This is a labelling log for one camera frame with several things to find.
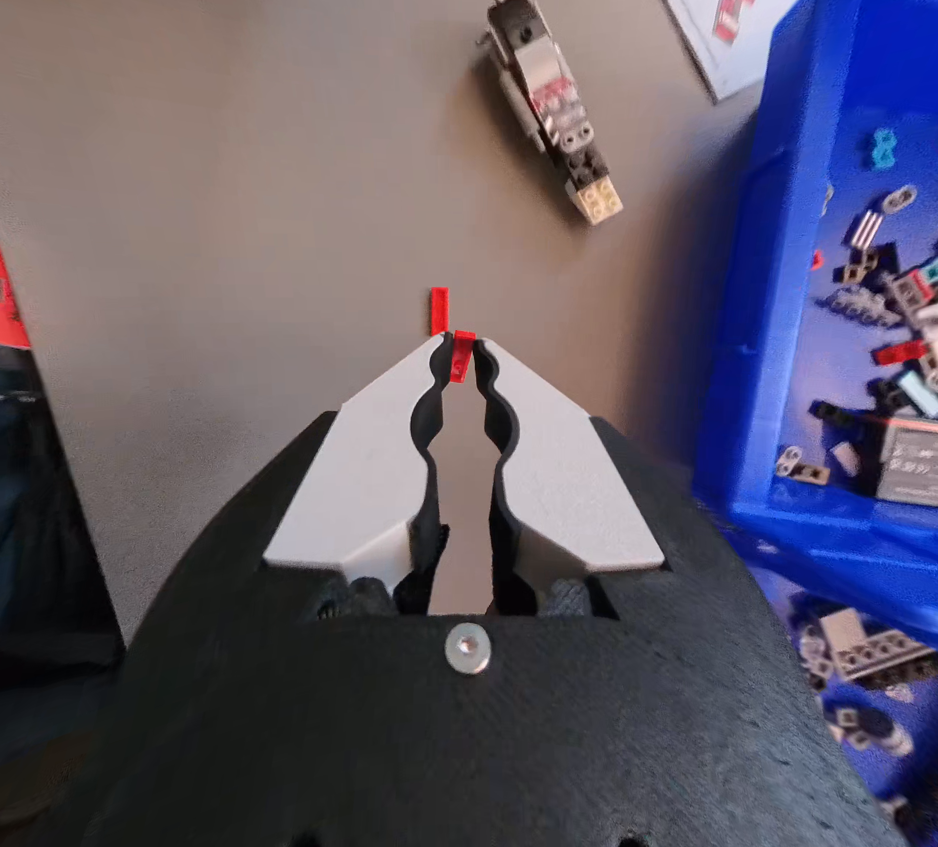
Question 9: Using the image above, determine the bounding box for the red printed box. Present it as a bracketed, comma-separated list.
[0, 248, 32, 351]

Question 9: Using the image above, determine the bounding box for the large blue plastic bin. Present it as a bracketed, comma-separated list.
[692, 0, 938, 602]
[740, 561, 938, 847]

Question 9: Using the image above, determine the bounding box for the pile of loose bricks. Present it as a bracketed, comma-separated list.
[777, 125, 938, 504]
[795, 594, 938, 841]

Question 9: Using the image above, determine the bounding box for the grey black brick model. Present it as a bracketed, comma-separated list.
[475, 0, 625, 227]

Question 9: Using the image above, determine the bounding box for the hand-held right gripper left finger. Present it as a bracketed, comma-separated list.
[262, 333, 451, 617]

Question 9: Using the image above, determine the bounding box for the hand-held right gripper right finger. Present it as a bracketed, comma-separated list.
[472, 337, 666, 617]

